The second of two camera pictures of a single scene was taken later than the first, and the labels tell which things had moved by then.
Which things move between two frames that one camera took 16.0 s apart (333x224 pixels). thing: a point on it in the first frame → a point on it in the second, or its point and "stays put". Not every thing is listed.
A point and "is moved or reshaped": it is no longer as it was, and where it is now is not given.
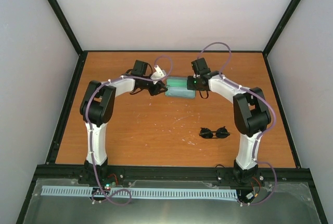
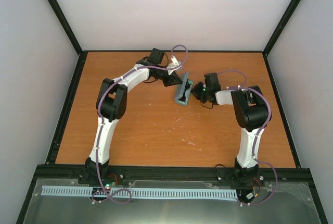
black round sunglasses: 221,133 → 182,98
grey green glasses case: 177,87 is moved or reshaped
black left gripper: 155,91 → 173,78
